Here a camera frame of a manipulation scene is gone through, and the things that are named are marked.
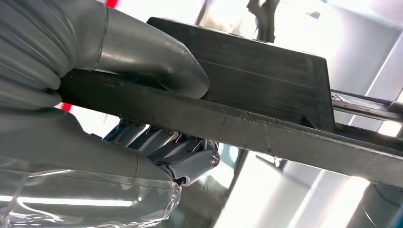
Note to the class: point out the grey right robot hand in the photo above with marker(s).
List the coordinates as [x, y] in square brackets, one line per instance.
[63, 141]

